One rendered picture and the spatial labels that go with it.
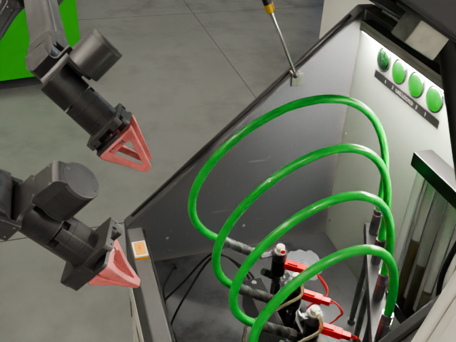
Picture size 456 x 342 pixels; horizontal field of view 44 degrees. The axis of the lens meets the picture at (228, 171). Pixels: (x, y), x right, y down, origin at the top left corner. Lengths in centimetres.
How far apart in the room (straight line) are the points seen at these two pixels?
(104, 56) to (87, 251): 29
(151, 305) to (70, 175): 50
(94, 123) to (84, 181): 16
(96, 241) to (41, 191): 12
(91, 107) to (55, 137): 276
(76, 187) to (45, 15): 43
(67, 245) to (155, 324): 40
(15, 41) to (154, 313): 320
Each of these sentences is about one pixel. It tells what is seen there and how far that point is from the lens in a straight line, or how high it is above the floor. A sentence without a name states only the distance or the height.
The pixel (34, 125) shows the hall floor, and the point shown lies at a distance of 380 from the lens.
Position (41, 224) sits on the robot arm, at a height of 134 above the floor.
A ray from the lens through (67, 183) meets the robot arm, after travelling 73.
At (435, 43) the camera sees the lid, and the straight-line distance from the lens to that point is 53.
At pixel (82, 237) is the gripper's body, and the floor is 130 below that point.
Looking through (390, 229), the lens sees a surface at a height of 126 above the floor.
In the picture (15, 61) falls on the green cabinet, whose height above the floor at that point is 21.
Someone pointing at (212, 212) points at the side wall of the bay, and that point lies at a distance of 139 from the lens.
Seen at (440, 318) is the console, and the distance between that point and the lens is 75.
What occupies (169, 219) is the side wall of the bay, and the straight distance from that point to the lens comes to 137.
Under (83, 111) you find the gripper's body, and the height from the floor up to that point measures 141.
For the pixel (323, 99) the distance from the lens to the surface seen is 92.
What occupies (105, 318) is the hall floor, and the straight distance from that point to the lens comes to 244.
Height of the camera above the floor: 182
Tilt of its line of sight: 34 degrees down
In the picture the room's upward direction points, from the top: 3 degrees clockwise
